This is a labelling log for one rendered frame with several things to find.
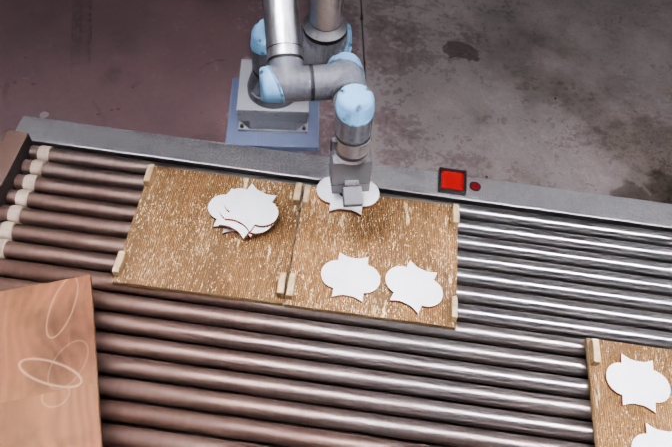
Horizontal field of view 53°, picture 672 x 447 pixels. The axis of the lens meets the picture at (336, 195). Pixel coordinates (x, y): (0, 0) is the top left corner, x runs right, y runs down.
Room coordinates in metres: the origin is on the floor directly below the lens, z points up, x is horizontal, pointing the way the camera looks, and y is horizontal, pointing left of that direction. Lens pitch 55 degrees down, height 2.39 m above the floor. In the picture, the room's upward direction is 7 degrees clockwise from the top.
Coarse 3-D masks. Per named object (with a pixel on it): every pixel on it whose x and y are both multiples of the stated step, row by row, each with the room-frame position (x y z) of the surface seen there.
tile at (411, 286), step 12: (408, 264) 0.84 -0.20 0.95; (396, 276) 0.80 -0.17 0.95; (408, 276) 0.81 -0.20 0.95; (420, 276) 0.81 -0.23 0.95; (432, 276) 0.82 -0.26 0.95; (396, 288) 0.77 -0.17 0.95; (408, 288) 0.78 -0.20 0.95; (420, 288) 0.78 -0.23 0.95; (432, 288) 0.78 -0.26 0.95; (396, 300) 0.74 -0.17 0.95; (408, 300) 0.74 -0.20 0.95; (420, 300) 0.75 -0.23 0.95; (432, 300) 0.75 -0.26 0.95
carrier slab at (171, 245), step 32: (160, 192) 0.98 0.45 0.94; (192, 192) 0.99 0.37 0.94; (224, 192) 1.00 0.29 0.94; (288, 192) 1.02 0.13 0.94; (160, 224) 0.88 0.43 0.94; (192, 224) 0.89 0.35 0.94; (288, 224) 0.92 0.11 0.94; (128, 256) 0.78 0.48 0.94; (160, 256) 0.79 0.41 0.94; (192, 256) 0.80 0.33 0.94; (224, 256) 0.81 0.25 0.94; (256, 256) 0.82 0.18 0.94; (288, 256) 0.83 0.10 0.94; (160, 288) 0.71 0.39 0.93; (192, 288) 0.71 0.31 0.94; (224, 288) 0.72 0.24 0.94; (256, 288) 0.73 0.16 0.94
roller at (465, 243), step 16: (16, 176) 0.99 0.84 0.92; (32, 176) 0.99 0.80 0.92; (48, 192) 0.96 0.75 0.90; (64, 192) 0.96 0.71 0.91; (80, 192) 0.96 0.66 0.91; (96, 192) 0.97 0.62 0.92; (112, 192) 0.97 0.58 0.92; (128, 192) 0.98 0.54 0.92; (464, 240) 0.95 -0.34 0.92; (480, 240) 0.95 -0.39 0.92; (496, 240) 0.96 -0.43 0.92; (512, 256) 0.93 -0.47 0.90; (528, 256) 0.93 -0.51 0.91; (544, 256) 0.93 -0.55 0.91; (560, 256) 0.93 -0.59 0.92; (576, 256) 0.94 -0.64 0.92; (592, 256) 0.94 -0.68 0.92; (608, 256) 0.95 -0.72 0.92; (624, 272) 0.92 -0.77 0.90; (640, 272) 0.92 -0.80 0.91; (656, 272) 0.92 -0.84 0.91
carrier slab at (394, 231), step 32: (320, 224) 0.94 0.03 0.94; (352, 224) 0.95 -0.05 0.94; (384, 224) 0.96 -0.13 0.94; (416, 224) 0.97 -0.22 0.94; (448, 224) 0.98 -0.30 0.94; (320, 256) 0.84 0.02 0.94; (352, 256) 0.85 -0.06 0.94; (384, 256) 0.86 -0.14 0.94; (416, 256) 0.87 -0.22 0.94; (448, 256) 0.88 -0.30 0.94; (320, 288) 0.75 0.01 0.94; (384, 288) 0.77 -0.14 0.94; (448, 288) 0.79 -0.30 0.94; (416, 320) 0.70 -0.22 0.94; (448, 320) 0.71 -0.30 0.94
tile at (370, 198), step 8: (320, 184) 0.92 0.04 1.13; (328, 184) 0.92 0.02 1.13; (320, 192) 0.90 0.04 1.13; (328, 192) 0.90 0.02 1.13; (368, 192) 0.91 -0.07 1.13; (376, 192) 0.91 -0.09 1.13; (320, 200) 0.88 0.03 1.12; (328, 200) 0.88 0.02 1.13; (336, 200) 0.88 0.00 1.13; (368, 200) 0.89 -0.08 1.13; (376, 200) 0.89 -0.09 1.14; (336, 208) 0.86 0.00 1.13; (344, 208) 0.86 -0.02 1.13; (352, 208) 0.86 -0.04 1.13; (360, 208) 0.86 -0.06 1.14; (360, 216) 0.85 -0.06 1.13
